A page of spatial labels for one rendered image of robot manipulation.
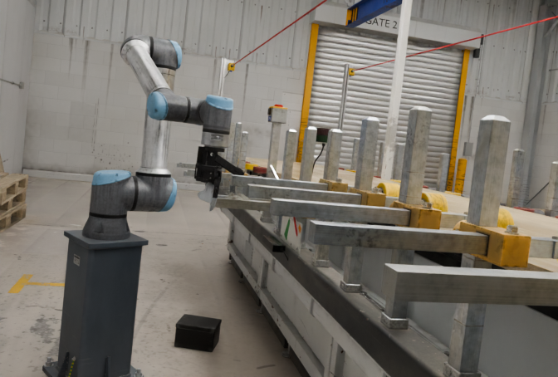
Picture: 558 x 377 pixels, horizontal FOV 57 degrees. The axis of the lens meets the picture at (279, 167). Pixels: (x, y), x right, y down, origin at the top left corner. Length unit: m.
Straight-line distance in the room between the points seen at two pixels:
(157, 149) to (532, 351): 1.61
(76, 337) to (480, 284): 1.91
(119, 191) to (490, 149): 1.60
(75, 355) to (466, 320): 1.71
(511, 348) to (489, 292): 0.64
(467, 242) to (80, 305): 1.70
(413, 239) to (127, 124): 8.80
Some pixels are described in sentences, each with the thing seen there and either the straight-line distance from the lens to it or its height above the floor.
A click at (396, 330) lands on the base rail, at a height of 0.70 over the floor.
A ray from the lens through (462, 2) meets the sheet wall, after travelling 11.49.
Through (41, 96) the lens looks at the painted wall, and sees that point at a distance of 9.65.
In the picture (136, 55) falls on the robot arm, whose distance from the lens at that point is 2.11.
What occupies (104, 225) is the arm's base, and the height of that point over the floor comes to 0.66.
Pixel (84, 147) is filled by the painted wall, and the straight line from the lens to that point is 9.54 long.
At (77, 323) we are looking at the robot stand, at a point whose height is 0.27.
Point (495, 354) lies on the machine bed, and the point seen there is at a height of 0.67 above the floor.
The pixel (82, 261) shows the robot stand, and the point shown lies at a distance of 2.22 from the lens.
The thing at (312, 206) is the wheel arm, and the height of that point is 0.95.
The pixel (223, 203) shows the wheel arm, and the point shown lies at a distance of 1.74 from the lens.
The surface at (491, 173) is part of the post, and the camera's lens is 0.92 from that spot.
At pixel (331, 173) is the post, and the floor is 0.99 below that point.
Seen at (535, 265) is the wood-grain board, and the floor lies 0.90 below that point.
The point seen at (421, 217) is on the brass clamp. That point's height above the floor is 0.95.
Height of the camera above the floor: 1.07
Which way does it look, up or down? 3 degrees down
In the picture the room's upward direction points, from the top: 6 degrees clockwise
